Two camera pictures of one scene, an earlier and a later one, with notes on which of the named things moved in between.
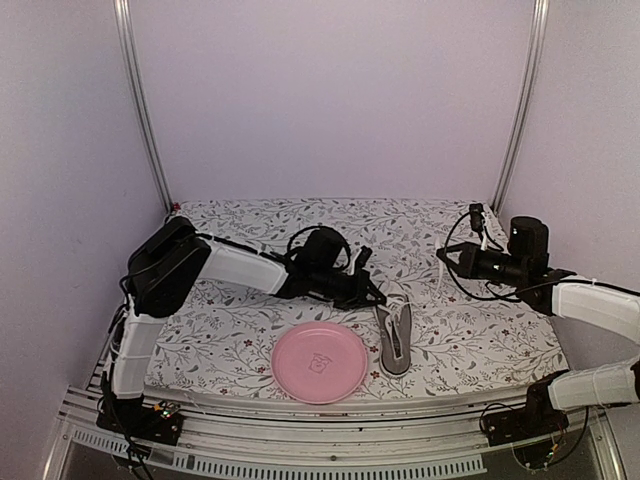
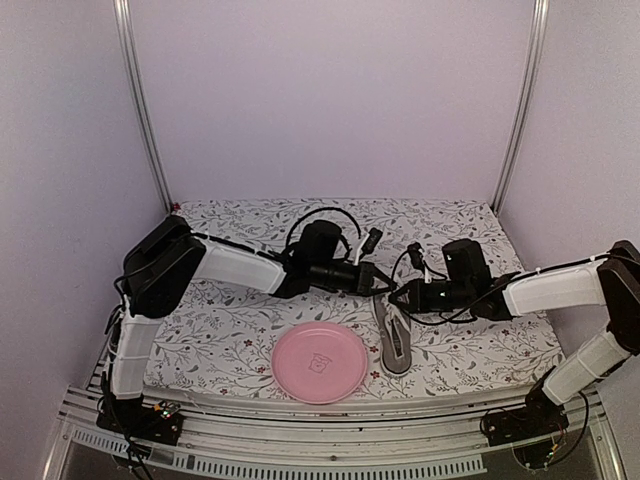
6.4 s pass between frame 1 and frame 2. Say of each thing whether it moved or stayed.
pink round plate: stayed
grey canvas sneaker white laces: stayed
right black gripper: moved
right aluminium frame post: stayed
